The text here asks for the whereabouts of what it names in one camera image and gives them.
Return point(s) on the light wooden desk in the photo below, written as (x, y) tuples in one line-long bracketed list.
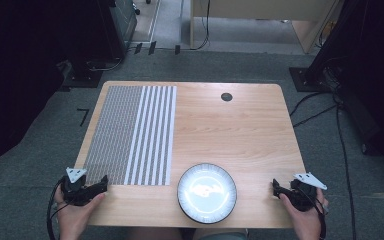
[(266, 8)]

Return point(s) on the white plate with black rim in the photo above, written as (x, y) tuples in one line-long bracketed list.
[(207, 193)]

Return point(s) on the person's left hand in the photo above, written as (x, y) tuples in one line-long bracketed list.
[(73, 216)]

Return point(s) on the grey and white striped placemat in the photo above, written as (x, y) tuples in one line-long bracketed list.
[(130, 135)]

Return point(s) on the round grey table grommet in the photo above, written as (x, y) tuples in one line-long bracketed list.
[(226, 97)]

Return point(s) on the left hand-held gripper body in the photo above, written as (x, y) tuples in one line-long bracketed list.
[(75, 190)]

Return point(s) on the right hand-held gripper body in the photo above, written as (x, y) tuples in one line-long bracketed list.
[(305, 195)]

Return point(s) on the person's right hand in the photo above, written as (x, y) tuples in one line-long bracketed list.
[(305, 221)]

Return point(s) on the black tape strip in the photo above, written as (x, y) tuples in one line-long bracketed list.
[(177, 49)]

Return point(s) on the dark grey equipment cabinet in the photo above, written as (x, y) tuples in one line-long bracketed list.
[(123, 23)]

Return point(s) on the black stand base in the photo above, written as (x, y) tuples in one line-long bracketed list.
[(305, 80), (81, 78)]

